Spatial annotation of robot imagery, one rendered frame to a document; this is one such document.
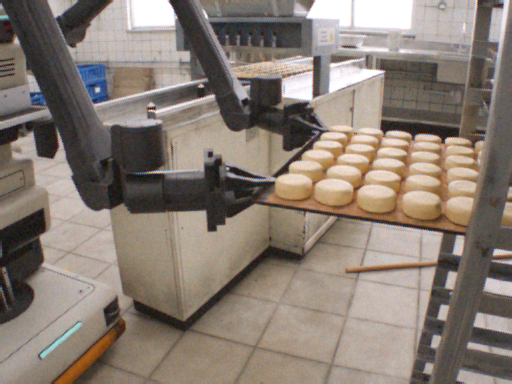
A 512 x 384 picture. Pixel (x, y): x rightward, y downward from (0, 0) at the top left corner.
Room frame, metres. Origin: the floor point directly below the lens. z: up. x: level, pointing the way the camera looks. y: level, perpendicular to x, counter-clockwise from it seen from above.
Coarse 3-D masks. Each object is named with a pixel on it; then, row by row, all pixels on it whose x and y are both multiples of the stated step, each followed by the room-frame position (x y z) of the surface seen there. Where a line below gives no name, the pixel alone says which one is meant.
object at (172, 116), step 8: (336, 64) 2.71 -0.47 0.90; (248, 88) 1.77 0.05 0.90; (208, 96) 1.58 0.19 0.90; (248, 96) 1.78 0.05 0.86; (184, 104) 1.43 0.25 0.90; (192, 104) 1.45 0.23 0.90; (200, 104) 1.49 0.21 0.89; (208, 104) 1.54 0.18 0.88; (216, 104) 1.58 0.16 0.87; (152, 112) 1.30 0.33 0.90; (160, 112) 1.32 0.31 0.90; (168, 112) 1.35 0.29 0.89; (176, 112) 1.38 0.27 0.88; (184, 112) 1.42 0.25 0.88; (192, 112) 1.45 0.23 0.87; (200, 112) 1.49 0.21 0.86; (208, 112) 1.53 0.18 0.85; (168, 120) 1.35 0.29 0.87; (176, 120) 1.38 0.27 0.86; (184, 120) 1.42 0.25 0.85; (192, 120) 1.45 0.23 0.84; (168, 128) 1.34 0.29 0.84
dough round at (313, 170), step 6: (294, 162) 0.63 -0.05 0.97; (300, 162) 0.63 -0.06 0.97; (306, 162) 0.63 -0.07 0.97; (312, 162) 0.63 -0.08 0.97; (294, 168) 0.60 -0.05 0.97; (300, 168) 0.60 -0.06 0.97; (306, 168) 0.60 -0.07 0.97; (312, 168) 0.60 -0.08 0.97; (318, 168) 0.60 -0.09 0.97; (306, 174) 0.59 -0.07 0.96; (312, 174) 0.59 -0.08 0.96; (318, 174) 0.59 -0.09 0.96; (312, 180) 0.59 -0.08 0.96; (318, 180) 0.60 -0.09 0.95
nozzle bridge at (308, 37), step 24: (240, 24) 2.09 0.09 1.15; (264, 24) 2.03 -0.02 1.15; (288, 24) 1.97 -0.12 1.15; (312, 24) 1.83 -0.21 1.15; (336, 24) 2.07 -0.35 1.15; (240, 48) 2.04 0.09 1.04; (264, 48) 1.97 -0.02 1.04; (288, 48) 1.93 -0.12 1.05; (312, 48) 1.83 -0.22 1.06; (336, 48) 2.08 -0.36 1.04; (192, 72) 2.26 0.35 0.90
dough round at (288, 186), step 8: (280, 176) 0.57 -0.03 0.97; (288, 176) 0.57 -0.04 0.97; (296, 176) 0.57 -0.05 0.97; (304, 176) 0.57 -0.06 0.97; (280, 184) 0.54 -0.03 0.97; (288, 184) 0.54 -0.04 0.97; (296, 184) 0.54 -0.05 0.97; (304, 184) 0.54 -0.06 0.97; (280, 192) 0.54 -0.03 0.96; (288, 192) 0.53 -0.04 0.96; (296, 192) 0.53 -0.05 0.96; (304, 192) 0.53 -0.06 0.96
